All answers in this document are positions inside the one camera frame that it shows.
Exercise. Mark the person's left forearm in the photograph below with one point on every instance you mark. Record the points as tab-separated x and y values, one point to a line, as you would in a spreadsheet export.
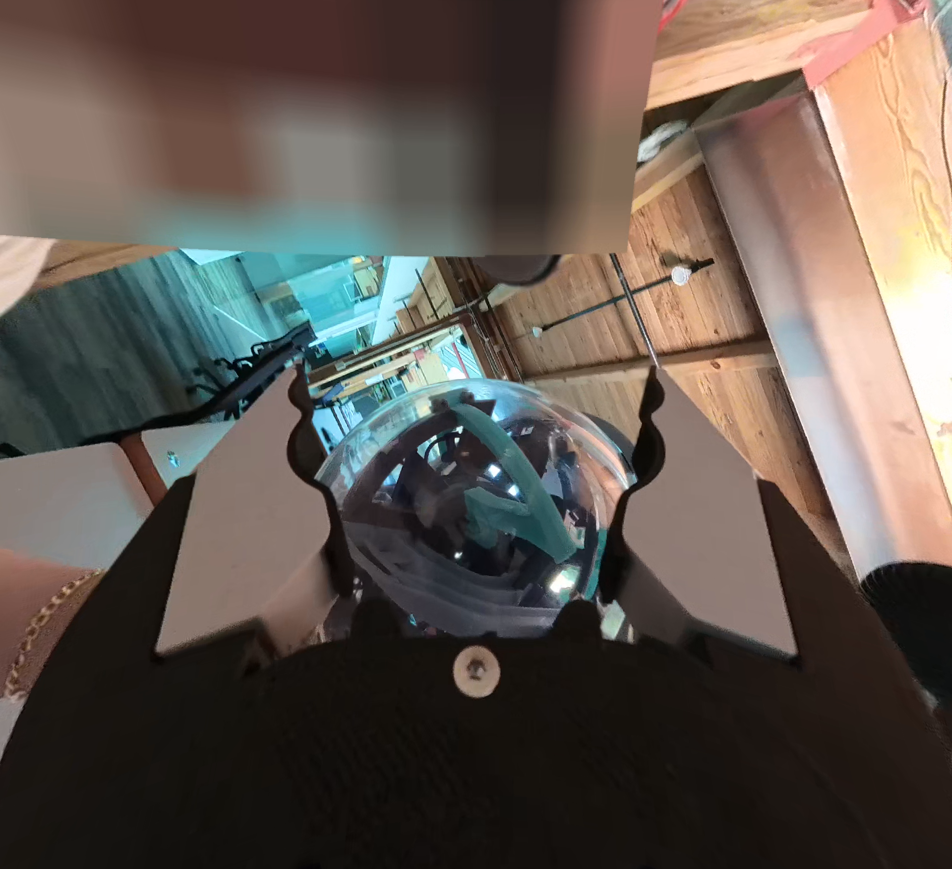
37	586

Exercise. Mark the black round lamp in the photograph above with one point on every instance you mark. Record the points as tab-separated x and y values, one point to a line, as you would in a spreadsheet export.
911	623

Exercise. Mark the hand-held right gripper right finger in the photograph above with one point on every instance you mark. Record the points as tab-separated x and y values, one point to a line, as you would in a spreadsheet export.
706	527

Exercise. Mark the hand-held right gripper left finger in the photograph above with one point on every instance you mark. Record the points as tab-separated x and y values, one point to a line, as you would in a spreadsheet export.
238	512

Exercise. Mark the rectangular metal air duct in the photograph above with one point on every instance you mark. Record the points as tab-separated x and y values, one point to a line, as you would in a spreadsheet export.
803	274

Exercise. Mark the black ceiling rail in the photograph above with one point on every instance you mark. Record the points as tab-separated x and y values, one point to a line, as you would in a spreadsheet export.
636	311

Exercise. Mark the clear maze ball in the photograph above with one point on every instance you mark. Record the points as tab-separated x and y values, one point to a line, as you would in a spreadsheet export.
476	512

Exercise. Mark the black track light bar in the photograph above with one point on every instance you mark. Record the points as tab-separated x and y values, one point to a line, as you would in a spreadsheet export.
595	310

